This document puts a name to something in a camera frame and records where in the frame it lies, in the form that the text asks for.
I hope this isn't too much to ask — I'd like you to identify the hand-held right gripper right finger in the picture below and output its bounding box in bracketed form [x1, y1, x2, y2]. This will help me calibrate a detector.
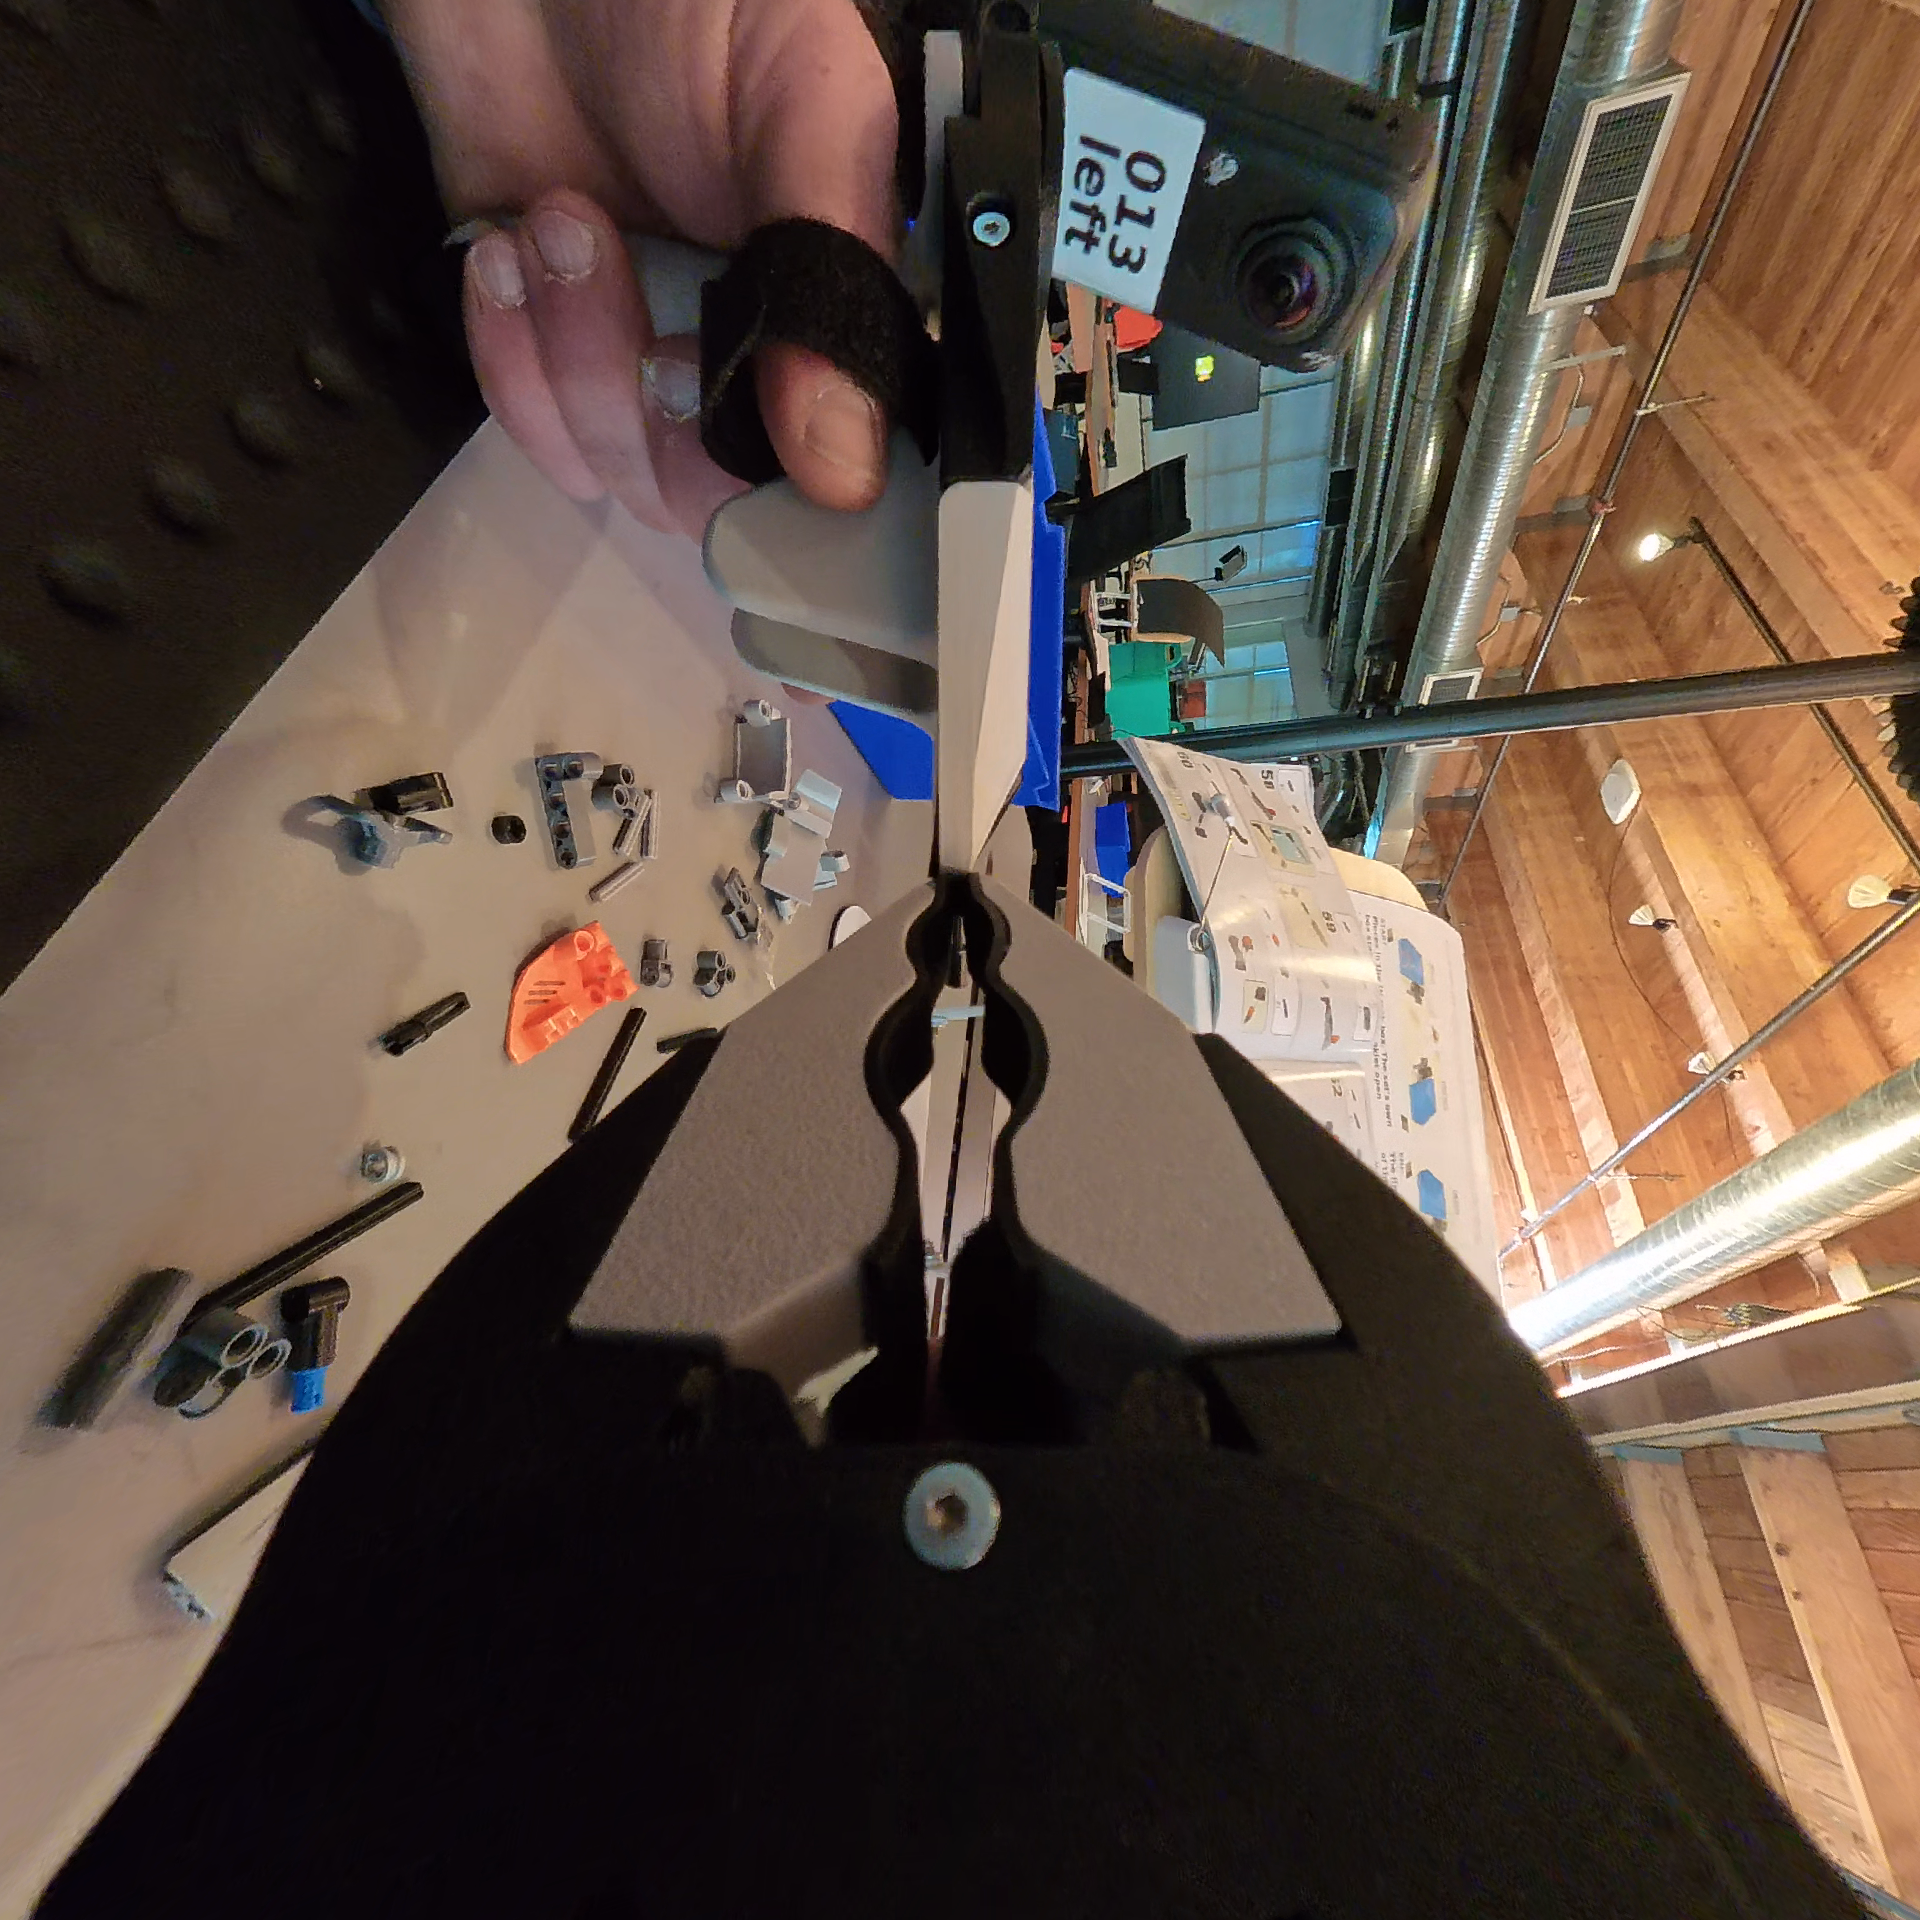
[963, 883, 1337, 1366]

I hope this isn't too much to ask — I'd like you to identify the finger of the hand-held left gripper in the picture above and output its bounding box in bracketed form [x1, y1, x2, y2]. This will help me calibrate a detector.
[936, 481, 1045, 914]

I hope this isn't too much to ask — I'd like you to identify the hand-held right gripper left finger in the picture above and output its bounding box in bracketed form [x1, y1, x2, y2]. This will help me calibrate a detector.
[573, 883, 966, 1401]

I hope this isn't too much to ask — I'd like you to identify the blue plastic bin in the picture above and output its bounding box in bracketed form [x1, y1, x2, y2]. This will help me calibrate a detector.
[830, 398, 1078, 904]

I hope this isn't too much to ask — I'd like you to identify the person's left hand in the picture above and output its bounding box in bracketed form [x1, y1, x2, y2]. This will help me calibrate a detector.
[398, 0, 936, 539]

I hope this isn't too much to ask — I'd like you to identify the long black axle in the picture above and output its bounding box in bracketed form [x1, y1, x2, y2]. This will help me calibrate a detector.
[573, 1013, 646, 1140]

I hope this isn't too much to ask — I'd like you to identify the instruction booklet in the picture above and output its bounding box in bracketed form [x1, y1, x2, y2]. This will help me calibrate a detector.
[1125, 735, 1499, 1295]

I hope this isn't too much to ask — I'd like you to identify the orange triangular panel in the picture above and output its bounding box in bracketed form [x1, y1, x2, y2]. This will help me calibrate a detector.
[512, 926, 638, 1070]

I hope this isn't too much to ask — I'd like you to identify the grey pin connector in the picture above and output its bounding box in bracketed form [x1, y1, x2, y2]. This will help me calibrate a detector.
[590, 759, 654, 904]

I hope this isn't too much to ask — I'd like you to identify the medium black axle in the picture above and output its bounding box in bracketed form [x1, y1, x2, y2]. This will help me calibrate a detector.
[197, 1183, 429, 1309]

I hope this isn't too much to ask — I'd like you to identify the black connector with blue pin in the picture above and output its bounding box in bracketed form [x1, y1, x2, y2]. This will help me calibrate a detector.
[266, 1282, 352, 1415]

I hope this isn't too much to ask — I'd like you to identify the light grey long bar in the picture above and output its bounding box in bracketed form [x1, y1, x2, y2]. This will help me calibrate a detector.
[144, 1437, 325, 1628]

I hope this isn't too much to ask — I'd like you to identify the grey tube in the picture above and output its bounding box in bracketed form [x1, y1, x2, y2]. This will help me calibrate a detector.
[39, 1275, 192, 1437]

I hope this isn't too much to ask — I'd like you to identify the silver ventilation duct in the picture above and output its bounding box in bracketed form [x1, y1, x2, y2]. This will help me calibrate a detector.
[1362, 0, 1683, 868]
[1499, 1070, 1920, 1361]

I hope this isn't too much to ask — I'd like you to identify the black ceiling rail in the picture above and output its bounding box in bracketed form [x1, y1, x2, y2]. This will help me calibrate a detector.
[1058, 646, 1920, 777]

